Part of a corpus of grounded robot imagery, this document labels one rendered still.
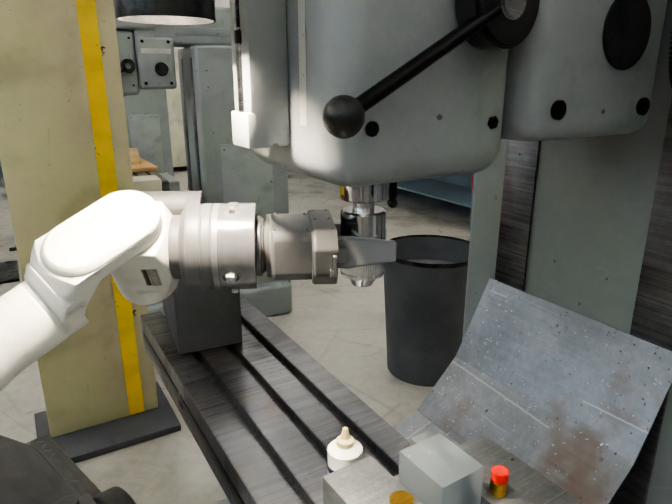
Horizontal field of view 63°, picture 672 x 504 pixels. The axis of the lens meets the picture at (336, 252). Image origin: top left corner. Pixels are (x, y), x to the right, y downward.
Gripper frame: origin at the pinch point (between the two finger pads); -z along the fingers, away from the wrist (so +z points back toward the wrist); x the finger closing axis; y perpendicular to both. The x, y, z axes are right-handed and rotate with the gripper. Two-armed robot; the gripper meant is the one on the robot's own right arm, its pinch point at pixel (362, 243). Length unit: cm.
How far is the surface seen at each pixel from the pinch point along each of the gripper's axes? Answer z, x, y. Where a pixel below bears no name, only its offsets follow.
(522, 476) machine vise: -17.2, -7.3, 24.6
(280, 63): 8.2, -6.0, -17.7
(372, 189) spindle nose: -0.5, -2.4, -6.2
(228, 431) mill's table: 16.6, 14.0, 31.9
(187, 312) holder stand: 26, 39, 24
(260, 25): 9.8, -6.7, -20.6
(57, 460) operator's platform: 71, 78, 84
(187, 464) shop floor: 46, 125, 124
